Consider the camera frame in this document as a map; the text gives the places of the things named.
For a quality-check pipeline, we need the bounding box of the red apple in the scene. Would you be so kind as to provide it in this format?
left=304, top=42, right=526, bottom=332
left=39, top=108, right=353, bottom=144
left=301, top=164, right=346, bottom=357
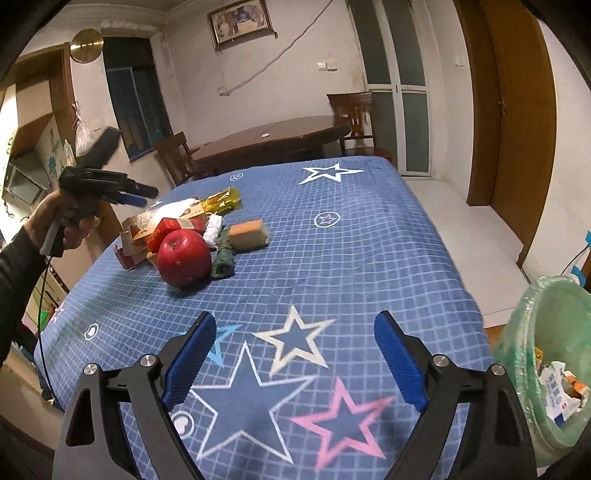
left=157, top=229, right=212, bottom=288

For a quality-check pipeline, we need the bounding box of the brown wooden door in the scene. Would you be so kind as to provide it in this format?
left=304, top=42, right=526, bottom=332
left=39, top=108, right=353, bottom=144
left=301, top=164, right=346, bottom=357
left=455, top=1, right=557, bottom=265

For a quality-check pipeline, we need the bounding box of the wooden chair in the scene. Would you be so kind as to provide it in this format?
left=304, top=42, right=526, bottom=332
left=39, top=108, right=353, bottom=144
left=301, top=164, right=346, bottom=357
left=327, top=91, right=394, bottom=164
left=154, top=132, right=204, bottom=186

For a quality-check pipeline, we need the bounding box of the green lined trash bin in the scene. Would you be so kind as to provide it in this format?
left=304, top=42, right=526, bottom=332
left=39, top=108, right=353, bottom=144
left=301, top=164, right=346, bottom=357
left=493, top=275, right=590, bottom=467

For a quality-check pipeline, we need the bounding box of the white wet wipes pack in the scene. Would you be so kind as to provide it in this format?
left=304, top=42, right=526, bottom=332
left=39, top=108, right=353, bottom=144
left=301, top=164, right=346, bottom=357
left=538, top=361, right=583, bottom=427

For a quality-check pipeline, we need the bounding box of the open red-brown snack box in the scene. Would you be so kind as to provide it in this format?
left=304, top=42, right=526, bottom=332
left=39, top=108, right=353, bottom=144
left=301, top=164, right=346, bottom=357
left=120, top=197, right=206, bottom=256

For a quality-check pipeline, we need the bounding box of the white knitted cloth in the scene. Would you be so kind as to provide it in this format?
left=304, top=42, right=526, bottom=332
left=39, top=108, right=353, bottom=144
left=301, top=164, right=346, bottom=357
left=202, top=214, right=222, bottom=250

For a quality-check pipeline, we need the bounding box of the right wooden chair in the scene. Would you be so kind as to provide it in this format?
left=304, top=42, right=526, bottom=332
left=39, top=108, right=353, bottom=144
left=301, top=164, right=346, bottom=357
left=327, top=91, right=394, bottom=164

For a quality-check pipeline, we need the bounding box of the blue grid tablecloth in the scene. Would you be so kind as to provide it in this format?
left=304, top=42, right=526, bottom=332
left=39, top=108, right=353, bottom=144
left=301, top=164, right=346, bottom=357
left=35, top=157, right=491, bottom=479

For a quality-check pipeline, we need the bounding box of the person's left forearm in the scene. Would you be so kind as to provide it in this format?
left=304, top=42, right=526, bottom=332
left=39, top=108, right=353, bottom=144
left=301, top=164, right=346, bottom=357
left=1, top=228, right=46, bottom=363

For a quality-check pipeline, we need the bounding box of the dark wooden dining table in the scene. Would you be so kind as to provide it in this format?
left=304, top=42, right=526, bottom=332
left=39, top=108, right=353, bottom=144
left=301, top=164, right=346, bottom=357
left=191, top=115, right=351, bottom=176

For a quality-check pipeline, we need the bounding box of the gold round wall clock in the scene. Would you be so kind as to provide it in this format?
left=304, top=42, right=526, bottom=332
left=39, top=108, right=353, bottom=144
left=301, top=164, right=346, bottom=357
left=69, top=28, right=104, bottom=64

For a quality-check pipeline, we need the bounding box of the person's left hand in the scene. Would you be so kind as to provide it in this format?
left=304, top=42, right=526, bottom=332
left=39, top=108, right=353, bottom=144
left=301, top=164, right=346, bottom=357
left=22, top=188, right=98, bottom=251

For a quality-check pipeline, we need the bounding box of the dark window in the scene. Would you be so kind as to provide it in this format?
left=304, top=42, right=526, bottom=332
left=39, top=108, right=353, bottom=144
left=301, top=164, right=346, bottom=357
left=102, top=37, right=172, bottom=161

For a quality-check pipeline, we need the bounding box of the left wooden chair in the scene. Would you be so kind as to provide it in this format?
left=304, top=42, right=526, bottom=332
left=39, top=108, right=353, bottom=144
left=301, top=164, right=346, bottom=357
left=154, top=132, right=204, bottom=186

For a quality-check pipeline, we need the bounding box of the framed elephant picture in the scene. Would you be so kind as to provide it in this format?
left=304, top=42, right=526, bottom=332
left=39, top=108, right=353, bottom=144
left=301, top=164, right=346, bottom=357
left=207, top=0, right=277, bottom=51

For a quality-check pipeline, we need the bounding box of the dark green cloth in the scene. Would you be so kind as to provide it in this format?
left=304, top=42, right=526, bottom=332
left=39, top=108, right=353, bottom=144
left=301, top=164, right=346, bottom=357
left=211, top=227, right=235, bottom=280

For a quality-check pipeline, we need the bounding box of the small red cigarette pack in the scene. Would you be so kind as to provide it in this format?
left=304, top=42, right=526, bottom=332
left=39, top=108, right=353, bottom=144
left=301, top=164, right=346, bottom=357
left=147, top=218, right=205, bottom=253

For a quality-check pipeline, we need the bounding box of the orange yellow sponge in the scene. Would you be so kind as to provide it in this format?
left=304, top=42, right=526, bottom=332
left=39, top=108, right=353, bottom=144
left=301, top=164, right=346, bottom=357
left=228, top=219, right=270, bottom=252

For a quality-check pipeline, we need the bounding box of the wall cable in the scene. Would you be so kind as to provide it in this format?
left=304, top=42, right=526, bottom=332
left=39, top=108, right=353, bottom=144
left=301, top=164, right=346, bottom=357
left=217, top=0, right=336, bottom=97

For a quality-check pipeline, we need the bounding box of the gold foil snack bag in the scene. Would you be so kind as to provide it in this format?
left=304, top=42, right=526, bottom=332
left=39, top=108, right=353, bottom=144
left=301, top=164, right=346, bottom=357
left=200, top=187, right=242, bottom=216

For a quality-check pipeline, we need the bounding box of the white glass double door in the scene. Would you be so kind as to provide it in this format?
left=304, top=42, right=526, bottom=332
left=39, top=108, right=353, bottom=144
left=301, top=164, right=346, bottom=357
left=348, top=1, right=431, bottom=176

